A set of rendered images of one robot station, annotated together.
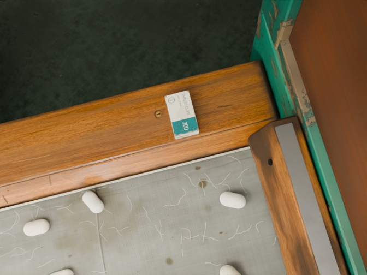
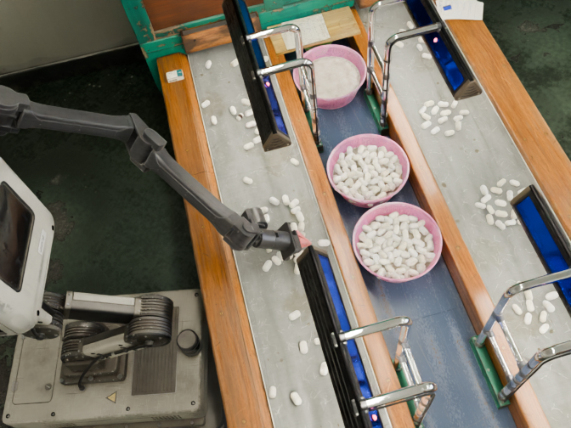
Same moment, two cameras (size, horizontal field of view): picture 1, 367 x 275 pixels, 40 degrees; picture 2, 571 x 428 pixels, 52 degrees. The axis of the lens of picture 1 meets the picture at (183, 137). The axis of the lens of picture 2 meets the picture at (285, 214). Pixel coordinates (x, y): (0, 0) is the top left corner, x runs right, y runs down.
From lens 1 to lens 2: 186 cm
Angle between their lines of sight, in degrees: 33
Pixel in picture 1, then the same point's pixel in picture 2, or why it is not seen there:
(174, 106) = (172, 76)
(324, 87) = (172, 10)
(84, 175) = (195, 106)
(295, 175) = (199, 30)
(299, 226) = (215, 30)
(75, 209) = (207, 111)
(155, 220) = (213, 87)
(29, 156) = (185, 122)
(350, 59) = not seen: outside the picture
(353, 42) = not seen: outside the picture
